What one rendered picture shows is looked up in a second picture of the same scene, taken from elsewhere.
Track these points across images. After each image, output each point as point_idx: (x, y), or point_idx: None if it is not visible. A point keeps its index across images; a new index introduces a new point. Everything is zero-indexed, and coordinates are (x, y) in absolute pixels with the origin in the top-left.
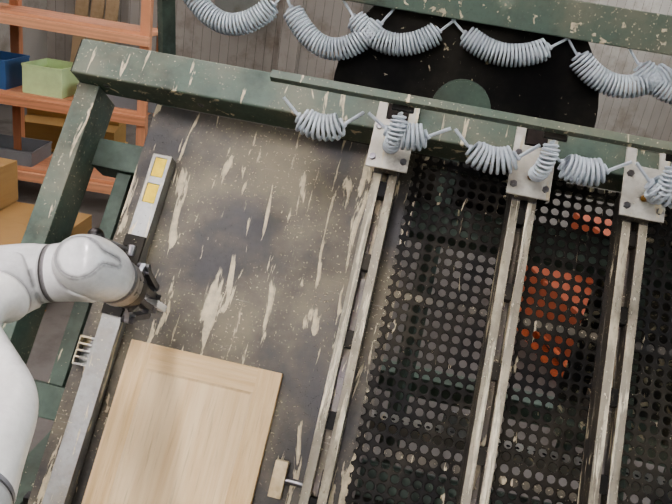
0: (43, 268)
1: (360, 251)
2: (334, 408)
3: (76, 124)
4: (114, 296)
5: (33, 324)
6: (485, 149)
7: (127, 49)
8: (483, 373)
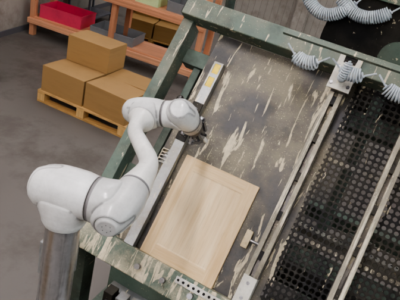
0: (162, 111)
1: (313, 131)
2: (283, 210)
3: (178, 40)
4: (189, 129)
5: None
6: (394, 88)
7: (211, 3)
8: (367, 209)
